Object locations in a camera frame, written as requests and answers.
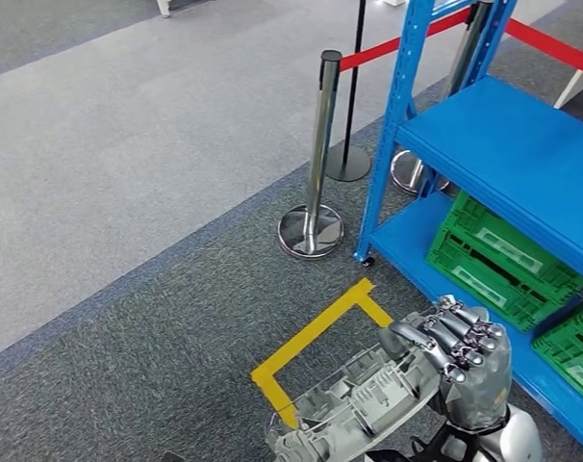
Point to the dark grey robot part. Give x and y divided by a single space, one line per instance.
174 457

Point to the blue metal shelf rack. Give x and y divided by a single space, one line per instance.
503 140

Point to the black pole stand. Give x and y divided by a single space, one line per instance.
354 76

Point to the grey plastic wheel cover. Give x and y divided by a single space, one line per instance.
359 402

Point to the chrome barrier stanchion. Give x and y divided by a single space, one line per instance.
467 44
320 146

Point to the green plastic crate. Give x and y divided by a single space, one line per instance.
464 255
570 357

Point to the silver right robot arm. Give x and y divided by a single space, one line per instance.
518 440

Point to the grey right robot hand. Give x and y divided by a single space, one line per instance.
484 382

